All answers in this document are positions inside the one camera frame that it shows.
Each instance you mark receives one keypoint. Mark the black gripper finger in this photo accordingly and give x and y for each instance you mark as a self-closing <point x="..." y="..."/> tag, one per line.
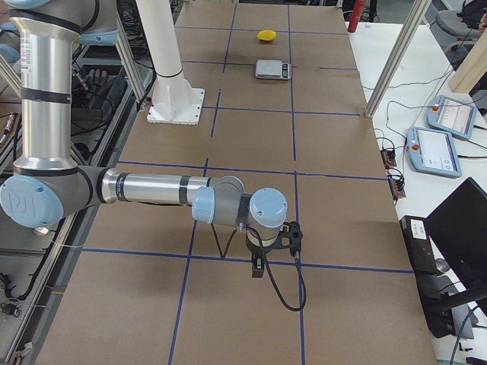
<point x="258" y="268"/>

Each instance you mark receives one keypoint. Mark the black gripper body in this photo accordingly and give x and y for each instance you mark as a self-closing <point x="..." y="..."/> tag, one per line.
<point x="257" y="252"/>

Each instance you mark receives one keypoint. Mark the yellow mango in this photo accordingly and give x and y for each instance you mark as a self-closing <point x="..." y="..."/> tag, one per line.
<point x="266" y="36"/>

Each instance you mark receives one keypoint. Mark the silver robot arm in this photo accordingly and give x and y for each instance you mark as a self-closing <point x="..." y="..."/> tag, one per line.
<point x="48" y="185"/>

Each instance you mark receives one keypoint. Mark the silver digital kitchen scale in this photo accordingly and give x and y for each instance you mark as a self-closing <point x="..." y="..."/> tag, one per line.
<point x="273" y="69"/>

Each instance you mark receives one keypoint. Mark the near blue teach pendant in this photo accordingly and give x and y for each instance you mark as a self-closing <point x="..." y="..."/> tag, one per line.
<point x="433" y="152"/>

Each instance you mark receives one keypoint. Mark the blue teach pendant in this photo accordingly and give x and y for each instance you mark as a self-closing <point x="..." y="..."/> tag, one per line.
<point x="433" y="152"/>
<point x="454" y="116"/>

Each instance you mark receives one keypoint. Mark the black monitor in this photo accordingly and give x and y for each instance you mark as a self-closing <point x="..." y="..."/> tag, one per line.
<point x="458" y="229"/>

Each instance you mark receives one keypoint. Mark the far blue teach pendant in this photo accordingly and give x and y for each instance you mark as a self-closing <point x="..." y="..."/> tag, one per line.
<point x="454" y="116"/>

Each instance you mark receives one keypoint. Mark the red bottle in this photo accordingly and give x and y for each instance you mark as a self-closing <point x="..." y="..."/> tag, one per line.
<point x="356" y="15"/>

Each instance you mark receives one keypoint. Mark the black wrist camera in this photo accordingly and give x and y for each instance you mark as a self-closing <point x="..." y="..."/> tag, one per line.
<point x="291" y="235"/>

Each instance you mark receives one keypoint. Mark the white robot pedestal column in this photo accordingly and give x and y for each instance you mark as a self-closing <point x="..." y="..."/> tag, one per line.
<point x="173" y="100"/>

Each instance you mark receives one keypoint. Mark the aluminium frame post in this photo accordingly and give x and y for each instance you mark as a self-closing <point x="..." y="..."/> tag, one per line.
<point x="403" y="40"/>

